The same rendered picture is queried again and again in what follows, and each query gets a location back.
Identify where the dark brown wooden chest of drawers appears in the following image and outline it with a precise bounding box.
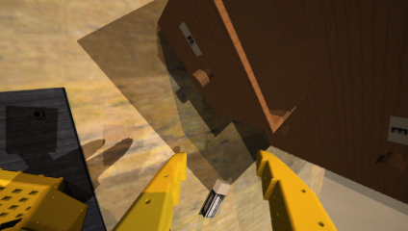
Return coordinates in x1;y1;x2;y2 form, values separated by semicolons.
264;0;408;204

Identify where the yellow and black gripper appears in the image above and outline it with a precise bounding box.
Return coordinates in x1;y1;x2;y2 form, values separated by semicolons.
112;150;337;231

